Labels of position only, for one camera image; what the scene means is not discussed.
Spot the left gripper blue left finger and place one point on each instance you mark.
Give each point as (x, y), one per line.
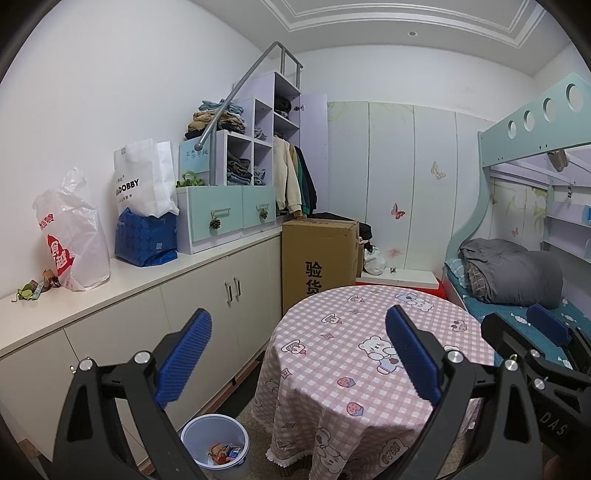
(177, 355)

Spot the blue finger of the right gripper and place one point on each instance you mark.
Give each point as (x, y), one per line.
(549, 325)
(506, 339)

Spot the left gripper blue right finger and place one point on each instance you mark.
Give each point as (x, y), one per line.
(422, 369)

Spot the red white snack wrapper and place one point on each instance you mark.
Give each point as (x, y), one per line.
(221, 454)

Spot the light blue trash bin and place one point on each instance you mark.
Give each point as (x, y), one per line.
(201, 433)

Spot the teal candy print mattress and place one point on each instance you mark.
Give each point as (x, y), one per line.
(457, 287)

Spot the white low platform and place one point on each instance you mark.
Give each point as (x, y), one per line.
(403, 278)

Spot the grey folded duvet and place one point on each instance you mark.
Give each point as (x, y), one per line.
(503, 272)

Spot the white plastic bag on floor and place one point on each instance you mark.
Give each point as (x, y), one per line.
(374, 262)

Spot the round table pink checkered cloth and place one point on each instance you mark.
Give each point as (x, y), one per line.
(332, 388)

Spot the brown cardboard box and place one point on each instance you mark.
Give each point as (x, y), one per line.
(318, 255)

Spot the white low cabinet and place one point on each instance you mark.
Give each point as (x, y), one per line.
(43, 341)

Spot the blue fabric bag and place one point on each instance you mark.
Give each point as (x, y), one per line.
(146, 241)

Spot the small items on counter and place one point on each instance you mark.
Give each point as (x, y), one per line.
(33, 289)

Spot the teal drawer unit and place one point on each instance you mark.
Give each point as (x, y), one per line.
(210, 216)

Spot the white wardrobe with butterflies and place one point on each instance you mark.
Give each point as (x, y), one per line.
(412, 173)

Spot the white red plastic bag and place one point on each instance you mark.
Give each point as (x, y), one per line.
(71, 226)

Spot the hanging jackets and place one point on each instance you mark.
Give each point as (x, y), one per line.
(295, 190)

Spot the white paper shopping bag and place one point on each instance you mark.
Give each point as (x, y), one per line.
(144, 179)

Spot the grey metal handrail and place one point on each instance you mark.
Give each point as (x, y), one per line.
(245, 85)

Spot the teal bunk bed frame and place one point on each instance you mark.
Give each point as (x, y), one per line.
(534, 180)

